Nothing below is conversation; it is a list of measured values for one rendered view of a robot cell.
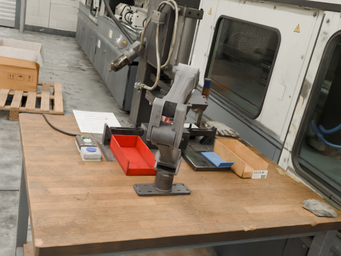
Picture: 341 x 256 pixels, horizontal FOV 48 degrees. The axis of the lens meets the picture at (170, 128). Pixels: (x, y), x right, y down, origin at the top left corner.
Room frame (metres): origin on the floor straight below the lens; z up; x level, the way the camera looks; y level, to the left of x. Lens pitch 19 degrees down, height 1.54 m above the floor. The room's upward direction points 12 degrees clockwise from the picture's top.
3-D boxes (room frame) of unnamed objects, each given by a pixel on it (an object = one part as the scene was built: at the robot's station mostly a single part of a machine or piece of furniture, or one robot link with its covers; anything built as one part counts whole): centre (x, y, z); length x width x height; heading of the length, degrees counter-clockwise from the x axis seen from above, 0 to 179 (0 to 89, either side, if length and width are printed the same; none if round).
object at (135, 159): (1.40, 0.13, 0.93); 0.25 x 0.12 x 0.06; 27
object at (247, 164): (1.58, -0.33, 0.93); 0.25 x 0.13 x 0.08; 27
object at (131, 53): (1.83, 0.26, 1.25); 0.19 x 0.07 x 0.19; 117
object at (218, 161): (1.54, -0.22, 0.93); 0.15 x 0.07 x 0.03; 30
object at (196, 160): (1.53, -0.17, 0.91); 0.17 x 0.16 x 0.02; 117
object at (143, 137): (1.63, 0.02, 0.94); 0.20 x 0.10 x 0.07; 117
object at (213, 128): (1.77, -0.19, 0.95); 0.06 x 0.03 x 0.09; 117
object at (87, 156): (1.35, 0.28, 0.90); 0.07 x 0.07 x 0.06; 27
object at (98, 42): (7.33, 1.29, 0.49); 5.51 x 1.02 x 0.97; 23
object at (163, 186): (1.21, -0.02, 0.94); 0.20 x 0.07 x 0.08; 117
